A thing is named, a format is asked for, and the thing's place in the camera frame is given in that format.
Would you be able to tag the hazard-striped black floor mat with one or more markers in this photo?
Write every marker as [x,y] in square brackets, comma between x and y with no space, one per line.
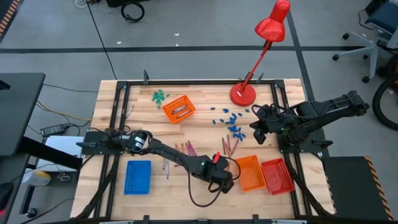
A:
[7,15]

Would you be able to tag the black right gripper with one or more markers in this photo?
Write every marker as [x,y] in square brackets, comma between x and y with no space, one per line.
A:
[267,119]

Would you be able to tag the blue plastic basket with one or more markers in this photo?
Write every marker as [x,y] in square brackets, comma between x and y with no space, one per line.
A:
[136,177]

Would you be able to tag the hazard-edged black platform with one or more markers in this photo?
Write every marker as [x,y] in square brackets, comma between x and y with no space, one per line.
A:
[348,186]

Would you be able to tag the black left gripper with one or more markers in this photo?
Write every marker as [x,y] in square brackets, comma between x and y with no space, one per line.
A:
[219,171]

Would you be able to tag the black power adapter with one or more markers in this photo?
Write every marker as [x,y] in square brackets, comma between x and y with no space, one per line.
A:
[54,130]

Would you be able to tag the orange plastic basket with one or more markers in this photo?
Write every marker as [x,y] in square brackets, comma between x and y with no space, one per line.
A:
[250,174]
[169,110]

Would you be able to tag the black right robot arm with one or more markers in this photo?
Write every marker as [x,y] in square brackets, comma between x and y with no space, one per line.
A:
[326,107]

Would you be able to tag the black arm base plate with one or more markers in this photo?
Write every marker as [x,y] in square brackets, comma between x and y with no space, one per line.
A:
[102,151]
[321,143]

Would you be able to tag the black-capped white marker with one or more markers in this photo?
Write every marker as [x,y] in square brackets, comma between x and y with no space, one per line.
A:
[179,109]
[183,114]

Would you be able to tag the black aluminium rig frame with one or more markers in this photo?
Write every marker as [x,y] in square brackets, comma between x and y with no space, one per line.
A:
[217,82]

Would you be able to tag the white and yellow device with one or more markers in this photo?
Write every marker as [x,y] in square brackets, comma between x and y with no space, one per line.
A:
[35,178]

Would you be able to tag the red plastic basket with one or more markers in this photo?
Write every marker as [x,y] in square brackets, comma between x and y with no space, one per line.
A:
[276,177]

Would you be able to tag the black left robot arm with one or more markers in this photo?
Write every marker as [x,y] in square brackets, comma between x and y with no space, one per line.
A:
[168,152]

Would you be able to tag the red desk lamp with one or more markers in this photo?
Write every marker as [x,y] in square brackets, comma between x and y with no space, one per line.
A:
[242,95]

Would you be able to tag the black desk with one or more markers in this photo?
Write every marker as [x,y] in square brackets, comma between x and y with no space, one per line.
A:
[18,109]

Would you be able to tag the white-based blue office chair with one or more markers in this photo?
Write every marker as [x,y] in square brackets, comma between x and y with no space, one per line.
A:
[373,49]

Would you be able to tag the red ribbon tag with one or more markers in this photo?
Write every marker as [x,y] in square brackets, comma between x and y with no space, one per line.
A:
[216,157]

